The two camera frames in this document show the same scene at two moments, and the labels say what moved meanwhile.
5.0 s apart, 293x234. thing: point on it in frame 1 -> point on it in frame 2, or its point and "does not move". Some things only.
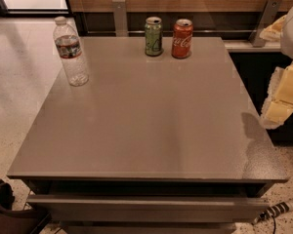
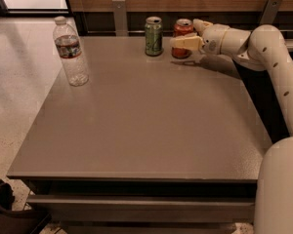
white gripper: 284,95 -> 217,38
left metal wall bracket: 121,29 does not move
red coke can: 182,38 does not move
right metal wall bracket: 269,17 does not move
